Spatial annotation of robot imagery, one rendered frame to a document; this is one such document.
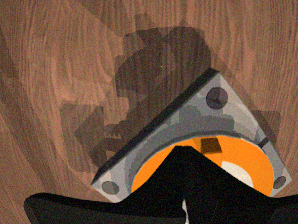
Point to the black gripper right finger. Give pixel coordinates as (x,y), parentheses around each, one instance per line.
(213,196)

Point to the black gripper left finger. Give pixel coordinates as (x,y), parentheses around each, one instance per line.
(158,201)

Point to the orange round plate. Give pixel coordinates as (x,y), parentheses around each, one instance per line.
(241,157)

